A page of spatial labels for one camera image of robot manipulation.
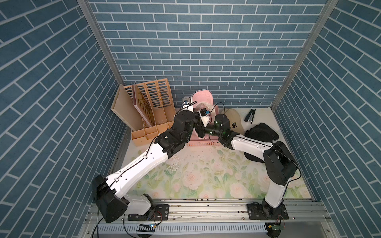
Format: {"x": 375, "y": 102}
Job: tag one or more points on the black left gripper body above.
{"x": 196, "y": 123}

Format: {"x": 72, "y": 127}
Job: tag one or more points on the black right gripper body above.
{"x": 205, "y": 131}

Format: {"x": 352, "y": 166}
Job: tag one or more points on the pink baseball cap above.
{"x": 204, "y": 99}

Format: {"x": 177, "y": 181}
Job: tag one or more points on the beige baseball cap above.
{"x": 235, "y": 121}

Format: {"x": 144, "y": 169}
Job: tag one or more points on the black baseball cap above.
{"x": 261, "y": 132}

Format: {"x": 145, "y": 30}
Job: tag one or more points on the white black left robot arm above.
{"x": 111, "y": 193}

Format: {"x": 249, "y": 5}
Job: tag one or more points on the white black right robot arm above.
{"x": 280, "y": 164}

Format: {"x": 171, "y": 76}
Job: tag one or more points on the pink plastic basket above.
{"x": 207, "y": 140}

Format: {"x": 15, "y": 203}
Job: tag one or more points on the floral table mat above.
{"x": 207, "y": 172}

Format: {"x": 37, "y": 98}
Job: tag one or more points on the black stapler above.
{"x": 250, "y": 116}

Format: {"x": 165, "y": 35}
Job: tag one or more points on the orange plastic file organizer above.
{"x": 158, "y": 94}

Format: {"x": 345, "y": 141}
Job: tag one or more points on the wanted poster book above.
{"x": 142, "y": 106}

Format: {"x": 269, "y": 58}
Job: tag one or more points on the beige cardboard folder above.
{"x": 123, "y": 107}

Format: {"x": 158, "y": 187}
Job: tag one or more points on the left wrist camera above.
{"x": 186, "y": 104}

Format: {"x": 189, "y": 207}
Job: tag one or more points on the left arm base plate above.
{"x": 156, "y": 213}

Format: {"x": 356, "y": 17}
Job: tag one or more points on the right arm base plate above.
{"x": 257, "y": 211}

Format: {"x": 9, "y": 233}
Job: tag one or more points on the aluminium mounting rail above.
{"x": 217, "y": 218}

